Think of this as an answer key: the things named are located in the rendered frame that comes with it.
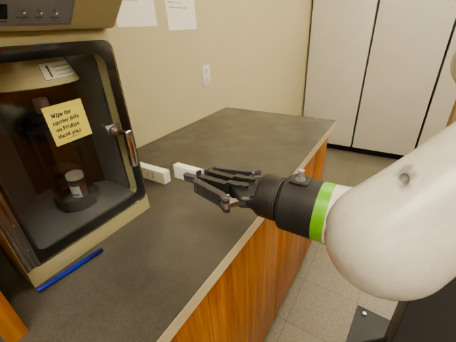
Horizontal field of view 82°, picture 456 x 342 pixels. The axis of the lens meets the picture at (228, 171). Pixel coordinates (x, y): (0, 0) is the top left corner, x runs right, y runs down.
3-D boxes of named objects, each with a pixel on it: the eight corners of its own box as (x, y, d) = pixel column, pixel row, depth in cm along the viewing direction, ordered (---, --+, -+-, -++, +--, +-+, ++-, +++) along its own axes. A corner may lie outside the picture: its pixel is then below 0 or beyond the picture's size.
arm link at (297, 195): (305, 256, 39) (322, 222, 46) (314, 189, 34) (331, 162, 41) (269, 241, 42) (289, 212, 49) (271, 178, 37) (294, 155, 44)
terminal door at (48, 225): (30, 269, 53) (-99, 53, 34) (146, 195, 75) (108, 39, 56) (31, 271, 52) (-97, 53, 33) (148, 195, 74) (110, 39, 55)
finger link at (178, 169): (203, 183, 52) (200, 185, 52) (176, 176, 56) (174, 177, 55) (201, 170, 51) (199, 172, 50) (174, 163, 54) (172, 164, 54)
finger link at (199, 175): (250, 201, 47) (247, 205, 46) (200, 186, 52) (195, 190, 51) (250, 182, 45) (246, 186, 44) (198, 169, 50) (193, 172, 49)
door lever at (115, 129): (127, 160, 66) (118, 164, 64) (119, 123, 62) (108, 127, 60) (142, 165, 63) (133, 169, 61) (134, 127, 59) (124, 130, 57)
